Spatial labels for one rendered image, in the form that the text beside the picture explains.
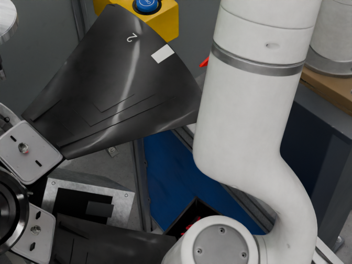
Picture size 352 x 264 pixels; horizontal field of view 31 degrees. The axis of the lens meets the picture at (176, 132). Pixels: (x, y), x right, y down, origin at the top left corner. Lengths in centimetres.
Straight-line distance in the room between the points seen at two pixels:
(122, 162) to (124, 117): 139
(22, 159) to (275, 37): 43
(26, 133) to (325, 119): 60
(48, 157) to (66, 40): 102
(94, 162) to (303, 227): 165
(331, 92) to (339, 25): 13
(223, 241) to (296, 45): 22
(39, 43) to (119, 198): 86
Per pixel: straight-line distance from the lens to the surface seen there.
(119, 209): 103
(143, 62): 92
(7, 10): 67
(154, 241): 102
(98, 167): 226
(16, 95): 189
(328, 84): 124
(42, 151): 86
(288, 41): 57
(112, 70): 91
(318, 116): 124
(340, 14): 120
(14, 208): 82
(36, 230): 89
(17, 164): 86
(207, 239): 67
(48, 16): 176
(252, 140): 60
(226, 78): 58
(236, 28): 57
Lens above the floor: 191
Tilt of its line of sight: 55 degrees down
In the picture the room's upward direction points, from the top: 1 degrees counter-clockwise
